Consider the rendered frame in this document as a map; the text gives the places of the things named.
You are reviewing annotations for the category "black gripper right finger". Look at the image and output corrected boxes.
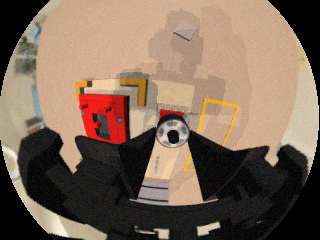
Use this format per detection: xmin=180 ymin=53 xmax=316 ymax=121
xmin=188 ymin=131 xmax=269 ymax=201

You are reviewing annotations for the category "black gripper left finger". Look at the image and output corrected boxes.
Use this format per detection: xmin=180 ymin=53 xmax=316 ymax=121
xmin=75 ymin=127 xmax=156 ymax=200

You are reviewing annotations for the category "grey and black toy wheel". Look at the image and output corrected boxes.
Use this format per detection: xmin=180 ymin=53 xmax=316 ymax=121
xmin=155 ymin=115 xmax=191 ymax=148

